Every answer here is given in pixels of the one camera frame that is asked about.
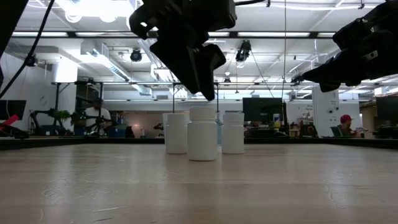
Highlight black ceiling spotlight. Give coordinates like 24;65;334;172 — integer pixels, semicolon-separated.
235;39;252;63
290;73;305;85
129;48;143;63

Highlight green potted plant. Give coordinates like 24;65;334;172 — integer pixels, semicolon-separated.
55;109;72;124

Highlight blue bin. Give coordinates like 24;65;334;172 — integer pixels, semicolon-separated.
108;123;127;138

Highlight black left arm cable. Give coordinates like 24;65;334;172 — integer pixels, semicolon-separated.
0;0;56;99

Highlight white plastic pill bottle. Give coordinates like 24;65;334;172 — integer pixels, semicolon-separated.
187;106;218;162
165;112;190;155
221;112;246;155

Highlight clear plastic basket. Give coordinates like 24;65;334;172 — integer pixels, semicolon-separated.
162;111;223;147

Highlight thin hanging cable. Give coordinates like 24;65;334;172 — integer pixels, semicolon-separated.
281;0;287;100

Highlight person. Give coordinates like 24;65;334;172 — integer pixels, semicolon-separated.
83;98;112;135
337;114;363;139

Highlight red object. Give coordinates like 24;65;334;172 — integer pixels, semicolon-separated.
0;113;19;131

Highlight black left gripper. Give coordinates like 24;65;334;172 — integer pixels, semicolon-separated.
129;0;238;101

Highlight black overhead light bar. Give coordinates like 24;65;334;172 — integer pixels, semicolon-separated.
11;30;336;40

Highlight white building column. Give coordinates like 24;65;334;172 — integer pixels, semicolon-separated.
312;88;340;138

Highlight black metal frame stand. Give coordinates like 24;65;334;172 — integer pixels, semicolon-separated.
172;82;220;113

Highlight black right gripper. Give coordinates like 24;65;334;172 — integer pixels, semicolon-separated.
302;0;398;93

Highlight black table edge frame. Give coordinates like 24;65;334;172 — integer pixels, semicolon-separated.
0;136;398;152

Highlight black metal station frame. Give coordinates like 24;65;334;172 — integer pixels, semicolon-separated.
51;80;105;138

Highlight black computer monitor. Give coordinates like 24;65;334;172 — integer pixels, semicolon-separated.
375;96;398;125
242;97;287;125
0;100;27;121

